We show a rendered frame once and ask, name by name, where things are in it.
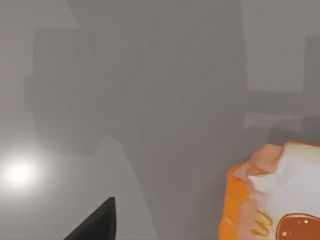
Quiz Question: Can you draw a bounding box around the orange and white bread bag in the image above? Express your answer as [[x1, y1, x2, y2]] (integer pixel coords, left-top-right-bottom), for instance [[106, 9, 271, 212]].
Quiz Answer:
[[217, 141, 320, 240]]

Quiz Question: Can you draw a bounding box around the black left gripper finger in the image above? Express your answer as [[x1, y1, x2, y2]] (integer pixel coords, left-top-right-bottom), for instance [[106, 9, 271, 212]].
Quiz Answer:
[[63, 196, 117, 240]]

